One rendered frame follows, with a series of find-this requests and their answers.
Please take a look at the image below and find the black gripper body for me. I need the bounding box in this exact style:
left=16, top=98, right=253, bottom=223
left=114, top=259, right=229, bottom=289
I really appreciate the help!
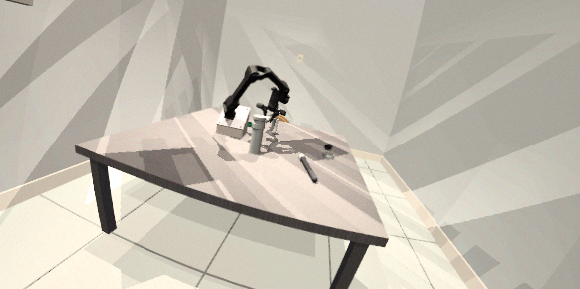
left=256, top=97, right=286, bottom=116

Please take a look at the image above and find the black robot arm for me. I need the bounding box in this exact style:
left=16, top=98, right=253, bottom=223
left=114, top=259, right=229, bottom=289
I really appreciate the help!
left=223, top=65, right=290, bottom=120

